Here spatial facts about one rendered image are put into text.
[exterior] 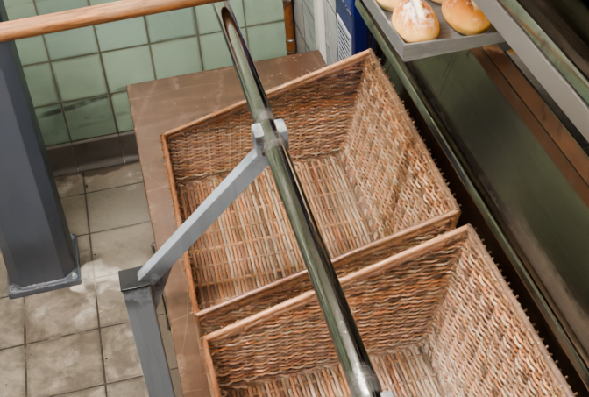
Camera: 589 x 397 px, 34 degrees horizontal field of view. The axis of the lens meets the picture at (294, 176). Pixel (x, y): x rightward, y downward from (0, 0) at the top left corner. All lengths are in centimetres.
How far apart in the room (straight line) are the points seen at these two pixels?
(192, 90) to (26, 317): 81
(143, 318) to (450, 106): 63
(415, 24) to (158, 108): 114
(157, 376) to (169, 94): 108
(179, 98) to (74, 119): 78
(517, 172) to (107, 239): 173
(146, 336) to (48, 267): 135
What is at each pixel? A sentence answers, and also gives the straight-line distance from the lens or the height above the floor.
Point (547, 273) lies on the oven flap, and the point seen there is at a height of 96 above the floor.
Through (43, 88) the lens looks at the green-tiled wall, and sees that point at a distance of 310.
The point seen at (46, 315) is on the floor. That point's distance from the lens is 279.
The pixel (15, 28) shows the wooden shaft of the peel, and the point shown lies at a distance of 156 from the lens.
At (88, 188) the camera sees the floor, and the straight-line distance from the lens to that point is 317.
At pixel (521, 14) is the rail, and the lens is 99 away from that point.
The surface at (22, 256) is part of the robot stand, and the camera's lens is 277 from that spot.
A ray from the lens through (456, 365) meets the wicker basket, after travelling 168.
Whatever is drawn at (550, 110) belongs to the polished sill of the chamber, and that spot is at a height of 118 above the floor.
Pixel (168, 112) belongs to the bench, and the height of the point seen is 58.
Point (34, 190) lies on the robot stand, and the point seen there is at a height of 35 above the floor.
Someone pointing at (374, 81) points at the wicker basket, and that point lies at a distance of 201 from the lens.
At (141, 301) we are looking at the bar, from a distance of 143.
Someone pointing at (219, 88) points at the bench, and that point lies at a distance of 247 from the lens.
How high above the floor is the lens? 193
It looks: 39 degrees down
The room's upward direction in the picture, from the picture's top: 5 degrees counter-clockwise
